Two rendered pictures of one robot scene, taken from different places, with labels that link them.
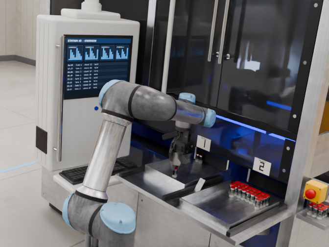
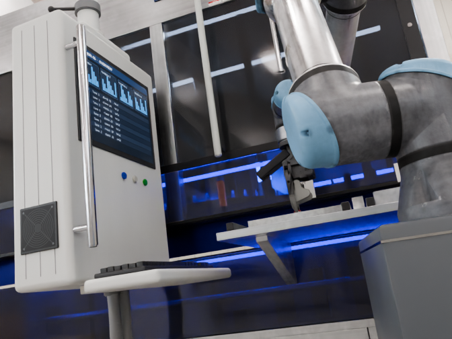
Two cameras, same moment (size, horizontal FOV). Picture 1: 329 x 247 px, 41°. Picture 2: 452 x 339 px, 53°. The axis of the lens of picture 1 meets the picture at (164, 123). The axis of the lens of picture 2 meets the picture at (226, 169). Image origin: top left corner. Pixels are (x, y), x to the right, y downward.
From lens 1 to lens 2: 1.48 m
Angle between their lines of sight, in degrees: 42
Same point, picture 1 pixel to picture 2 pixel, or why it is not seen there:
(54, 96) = (68, 130)
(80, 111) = (105, 172)
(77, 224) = (353, 116)
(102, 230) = (427, 91)
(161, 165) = not seen: hidden behind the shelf
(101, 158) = (319, 23)
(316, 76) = (432, 31)
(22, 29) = not seen: outside the picture
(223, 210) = not seen: hidden behind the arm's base
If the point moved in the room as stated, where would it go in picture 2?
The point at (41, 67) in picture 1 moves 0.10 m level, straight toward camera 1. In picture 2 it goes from (29, 96) to (44, 81)
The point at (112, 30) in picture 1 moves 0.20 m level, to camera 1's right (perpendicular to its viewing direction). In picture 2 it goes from (126, 67) to (181, 73)
